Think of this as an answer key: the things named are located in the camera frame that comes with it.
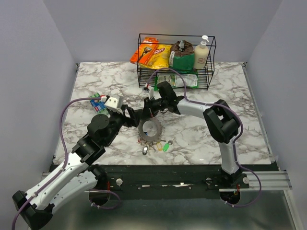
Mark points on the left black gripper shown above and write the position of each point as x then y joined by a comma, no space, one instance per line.
135,115

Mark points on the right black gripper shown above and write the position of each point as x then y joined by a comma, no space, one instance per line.
148,110

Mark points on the metal toothed key ring disc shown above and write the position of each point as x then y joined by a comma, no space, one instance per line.
150,130

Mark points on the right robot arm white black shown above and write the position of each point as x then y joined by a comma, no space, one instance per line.
223,125

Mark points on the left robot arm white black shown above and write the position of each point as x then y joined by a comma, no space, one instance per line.
34,205

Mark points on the green blue sponge pack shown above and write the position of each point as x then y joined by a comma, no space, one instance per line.
98,105

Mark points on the key with green tag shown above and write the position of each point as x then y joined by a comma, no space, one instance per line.
168,144

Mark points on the yellow chips bag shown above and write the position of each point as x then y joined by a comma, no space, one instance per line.
160,57

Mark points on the green white snack bag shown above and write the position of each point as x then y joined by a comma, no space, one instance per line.
191,80

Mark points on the orange razor box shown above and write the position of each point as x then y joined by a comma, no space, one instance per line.
144,52

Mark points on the brown green coffee bag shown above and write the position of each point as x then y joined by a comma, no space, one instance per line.
181,56

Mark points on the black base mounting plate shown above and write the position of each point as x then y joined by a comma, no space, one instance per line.
154,182

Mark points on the cream lotion pump bottle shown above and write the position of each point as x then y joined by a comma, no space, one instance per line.
201,53

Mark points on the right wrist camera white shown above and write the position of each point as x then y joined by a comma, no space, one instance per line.
150,92

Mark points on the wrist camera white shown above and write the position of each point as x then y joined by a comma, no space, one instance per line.
150,92
114,103

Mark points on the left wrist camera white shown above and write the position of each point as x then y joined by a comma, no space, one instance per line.
114,103

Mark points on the black wire shelf rack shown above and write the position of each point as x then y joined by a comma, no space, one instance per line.
205,75

